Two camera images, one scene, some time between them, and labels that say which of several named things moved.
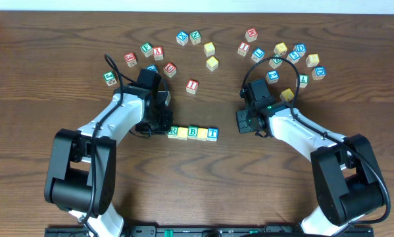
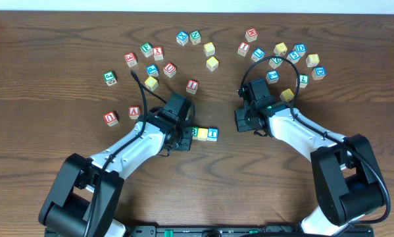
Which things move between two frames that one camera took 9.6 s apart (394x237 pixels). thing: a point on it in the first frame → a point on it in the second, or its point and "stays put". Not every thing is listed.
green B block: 193,132 stays put
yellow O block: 202,134 stays put
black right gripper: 244,122 stays put
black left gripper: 162,122 → 186,138
